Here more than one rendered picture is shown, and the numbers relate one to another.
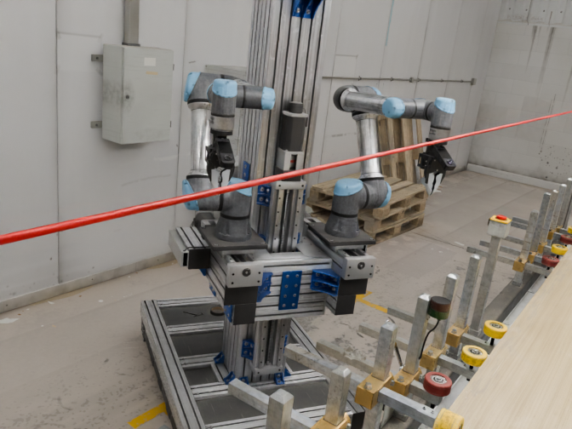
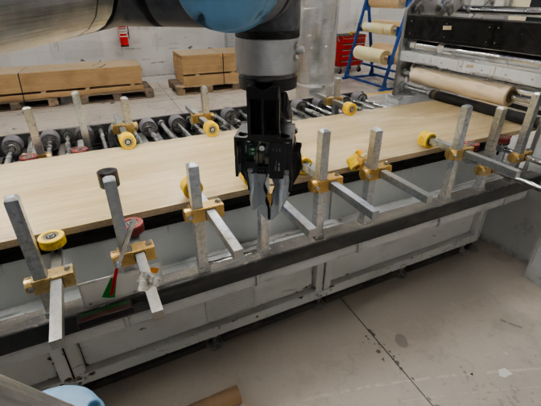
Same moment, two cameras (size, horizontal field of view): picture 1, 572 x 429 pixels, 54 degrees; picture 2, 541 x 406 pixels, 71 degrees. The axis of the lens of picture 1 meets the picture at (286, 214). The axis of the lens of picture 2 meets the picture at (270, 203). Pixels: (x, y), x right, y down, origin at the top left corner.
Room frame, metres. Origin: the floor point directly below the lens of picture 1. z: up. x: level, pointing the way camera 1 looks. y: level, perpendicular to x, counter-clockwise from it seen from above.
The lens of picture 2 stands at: (2.18, 0.48, 1.61)
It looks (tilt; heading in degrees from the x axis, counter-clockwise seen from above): 29 degrees down; 211
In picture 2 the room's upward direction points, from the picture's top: straight up
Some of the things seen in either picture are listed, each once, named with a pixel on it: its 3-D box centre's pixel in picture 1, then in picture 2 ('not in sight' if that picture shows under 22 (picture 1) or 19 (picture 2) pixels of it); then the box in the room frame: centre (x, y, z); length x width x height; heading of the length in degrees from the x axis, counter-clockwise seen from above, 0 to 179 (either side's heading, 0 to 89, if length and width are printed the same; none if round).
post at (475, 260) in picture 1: (463, 312); not in sight; (1.97, -0.72, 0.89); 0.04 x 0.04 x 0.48; 57
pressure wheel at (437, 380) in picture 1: (435, 394); (134, 235); (1.47, -0.51, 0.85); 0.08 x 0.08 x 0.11
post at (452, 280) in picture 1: (439, 337); (36, 267); (1.76, -0.58, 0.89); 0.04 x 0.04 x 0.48; 57
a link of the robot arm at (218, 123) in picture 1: (221, 122); (270, 57); (1.77, 0.24, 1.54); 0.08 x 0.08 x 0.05
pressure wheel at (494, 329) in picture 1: (493, 338); not in sight; (1.87, -0.81, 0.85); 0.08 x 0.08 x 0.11
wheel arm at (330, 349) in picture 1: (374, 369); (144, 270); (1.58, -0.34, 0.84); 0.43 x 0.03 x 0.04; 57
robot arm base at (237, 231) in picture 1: (233, 223); not in sight; (2.12, 0.20, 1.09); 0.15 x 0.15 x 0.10
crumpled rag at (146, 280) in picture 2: (353, 351); (147, 278); (1.62, -0.27, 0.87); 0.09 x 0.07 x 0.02; 57
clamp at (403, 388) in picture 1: (407, 380); (133, 253); (1.53, -0.43, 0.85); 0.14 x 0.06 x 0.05; 147
